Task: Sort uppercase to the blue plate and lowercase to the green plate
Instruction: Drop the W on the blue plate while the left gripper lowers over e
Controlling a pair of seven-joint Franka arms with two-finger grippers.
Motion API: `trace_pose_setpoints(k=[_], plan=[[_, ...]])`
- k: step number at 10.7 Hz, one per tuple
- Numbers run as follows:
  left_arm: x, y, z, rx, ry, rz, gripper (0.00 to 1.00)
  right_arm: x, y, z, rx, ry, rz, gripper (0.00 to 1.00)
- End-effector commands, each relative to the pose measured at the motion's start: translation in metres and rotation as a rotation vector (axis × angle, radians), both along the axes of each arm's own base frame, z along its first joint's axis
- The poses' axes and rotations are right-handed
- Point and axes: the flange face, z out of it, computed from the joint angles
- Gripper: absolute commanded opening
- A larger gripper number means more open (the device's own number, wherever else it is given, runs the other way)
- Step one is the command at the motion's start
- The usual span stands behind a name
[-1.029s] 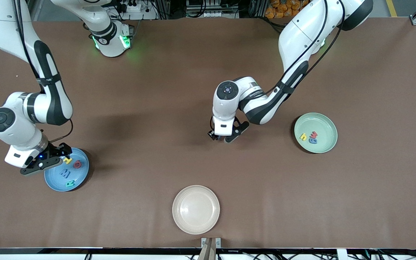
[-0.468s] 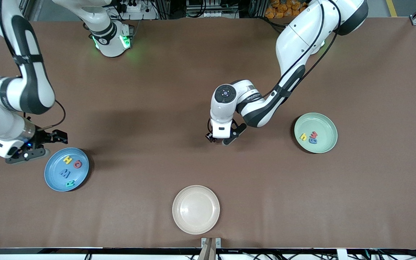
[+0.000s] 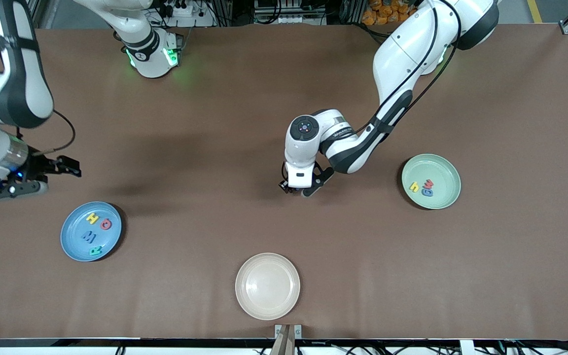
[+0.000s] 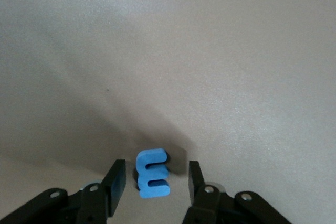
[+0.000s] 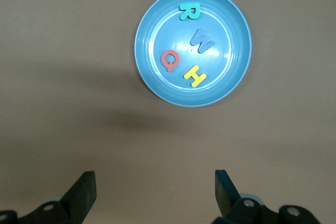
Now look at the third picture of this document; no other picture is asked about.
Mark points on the metal mounting bracket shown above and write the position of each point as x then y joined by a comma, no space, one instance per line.
277,329

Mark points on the red lowercase w letter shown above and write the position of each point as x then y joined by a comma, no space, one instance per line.
430,183

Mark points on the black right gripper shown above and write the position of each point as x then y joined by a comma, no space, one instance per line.
39,165

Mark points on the white label tag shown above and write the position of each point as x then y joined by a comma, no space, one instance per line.
466,347

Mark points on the orange objects pile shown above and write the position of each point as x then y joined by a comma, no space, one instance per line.
377,15

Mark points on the red uppercase Q letter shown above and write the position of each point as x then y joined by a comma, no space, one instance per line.
102,224

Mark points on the beige plate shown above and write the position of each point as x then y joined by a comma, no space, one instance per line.
267,286

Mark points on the teal uppercase R letter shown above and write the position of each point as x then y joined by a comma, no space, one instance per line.
96,251

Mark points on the brown table cover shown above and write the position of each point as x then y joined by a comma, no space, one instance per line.
284,231

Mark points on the blue plate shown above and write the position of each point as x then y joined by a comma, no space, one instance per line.
74,241

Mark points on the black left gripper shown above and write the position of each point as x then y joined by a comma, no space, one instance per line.
284,185

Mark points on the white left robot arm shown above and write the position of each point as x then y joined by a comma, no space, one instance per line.
402,44

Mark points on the white power strip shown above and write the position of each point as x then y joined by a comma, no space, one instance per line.
200,20

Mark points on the black table edge rail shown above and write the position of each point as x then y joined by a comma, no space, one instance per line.
116,341

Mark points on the yellow lowercase h letter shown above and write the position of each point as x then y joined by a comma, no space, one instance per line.
413,187

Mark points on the green plate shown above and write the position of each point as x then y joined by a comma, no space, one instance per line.
442,172

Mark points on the blue lowercase g letter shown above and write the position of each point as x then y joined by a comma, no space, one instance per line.
428,193

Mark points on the yellow uppercase H letter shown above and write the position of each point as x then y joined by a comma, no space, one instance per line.
92,218

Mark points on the blue uppercase M letter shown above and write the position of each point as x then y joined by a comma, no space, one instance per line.
88,236

